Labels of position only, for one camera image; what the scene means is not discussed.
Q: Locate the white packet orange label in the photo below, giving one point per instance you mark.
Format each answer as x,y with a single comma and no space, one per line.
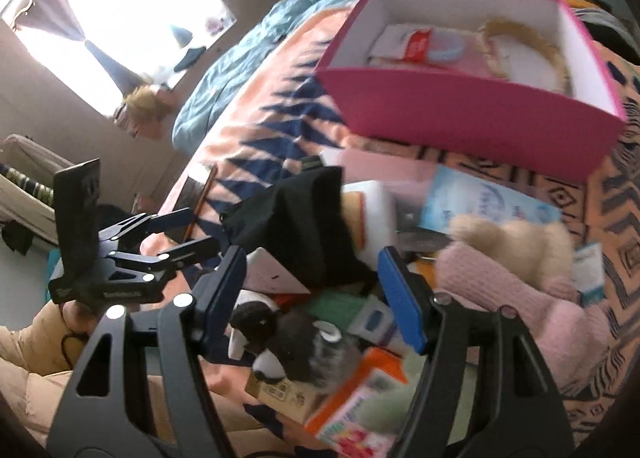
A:
370,223

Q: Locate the beige plush toy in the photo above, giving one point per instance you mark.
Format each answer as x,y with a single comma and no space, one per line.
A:
510,243

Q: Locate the smartphone with orange case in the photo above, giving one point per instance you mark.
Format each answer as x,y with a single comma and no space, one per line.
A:
195,193

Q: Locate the person's beige padded trousers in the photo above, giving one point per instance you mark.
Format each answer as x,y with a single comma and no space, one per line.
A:
230,418

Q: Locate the orange navy patterned blanket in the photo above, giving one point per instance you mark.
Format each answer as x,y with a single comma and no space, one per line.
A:
280,103

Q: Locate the dark oval tin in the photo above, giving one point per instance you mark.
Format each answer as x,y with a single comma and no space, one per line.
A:
420,240

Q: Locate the blond doll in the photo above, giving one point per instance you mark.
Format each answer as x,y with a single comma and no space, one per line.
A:
142,105

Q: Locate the pink windowsill ornament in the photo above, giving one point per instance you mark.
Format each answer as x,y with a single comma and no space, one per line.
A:
216,24

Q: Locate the beige bag on floor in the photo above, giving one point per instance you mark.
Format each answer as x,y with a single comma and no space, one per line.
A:
25,173

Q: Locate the orange toy package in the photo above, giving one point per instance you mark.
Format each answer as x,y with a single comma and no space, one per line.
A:
360,413

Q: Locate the beige cardboard box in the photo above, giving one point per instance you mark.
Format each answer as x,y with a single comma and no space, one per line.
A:
285,390

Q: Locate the person's left hand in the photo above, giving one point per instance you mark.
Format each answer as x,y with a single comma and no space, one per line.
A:
75,320

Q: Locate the black striped cloth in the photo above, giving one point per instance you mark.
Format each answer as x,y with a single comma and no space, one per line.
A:
600,23

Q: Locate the black fabric bag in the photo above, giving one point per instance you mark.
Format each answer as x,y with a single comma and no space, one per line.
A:
300,228

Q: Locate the clear bottle grey cap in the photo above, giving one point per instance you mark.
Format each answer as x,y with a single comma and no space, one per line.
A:
330,338

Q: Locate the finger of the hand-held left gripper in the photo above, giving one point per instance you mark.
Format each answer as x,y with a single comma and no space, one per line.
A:
190,250
165,220

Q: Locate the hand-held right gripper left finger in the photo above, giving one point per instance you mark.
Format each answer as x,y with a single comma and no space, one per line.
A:
225,288

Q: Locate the pink knit sweater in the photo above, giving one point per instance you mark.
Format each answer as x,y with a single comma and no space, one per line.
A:
525,318

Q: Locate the pale pink flat box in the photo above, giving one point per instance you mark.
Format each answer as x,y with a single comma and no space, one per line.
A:
380,163

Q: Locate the small white blue carton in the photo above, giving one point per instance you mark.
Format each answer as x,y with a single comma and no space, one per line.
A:
589,268

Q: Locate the dark clothes on floor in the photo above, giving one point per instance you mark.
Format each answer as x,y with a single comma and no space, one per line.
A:
17,238

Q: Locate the person's left forearm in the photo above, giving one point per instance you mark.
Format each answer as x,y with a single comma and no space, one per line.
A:
25,343

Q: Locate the blue duvet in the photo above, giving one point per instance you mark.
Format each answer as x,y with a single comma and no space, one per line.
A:
260,38

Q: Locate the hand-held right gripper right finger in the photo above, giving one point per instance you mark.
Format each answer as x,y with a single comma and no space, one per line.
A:
405,303

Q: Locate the pink cardboard box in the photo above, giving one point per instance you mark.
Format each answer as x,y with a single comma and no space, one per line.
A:
450,113

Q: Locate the green cloth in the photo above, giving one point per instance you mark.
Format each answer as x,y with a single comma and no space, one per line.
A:
340,308

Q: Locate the small white blue packet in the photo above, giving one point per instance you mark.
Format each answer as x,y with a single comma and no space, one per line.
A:
372,325

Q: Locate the pale green plush toy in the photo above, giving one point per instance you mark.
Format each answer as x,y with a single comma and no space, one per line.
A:
400,398

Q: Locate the blue tissue packet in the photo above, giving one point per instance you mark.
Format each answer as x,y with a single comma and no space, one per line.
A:
480,203

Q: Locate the black white plush toy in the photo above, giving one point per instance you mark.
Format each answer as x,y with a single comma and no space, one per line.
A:
280,333

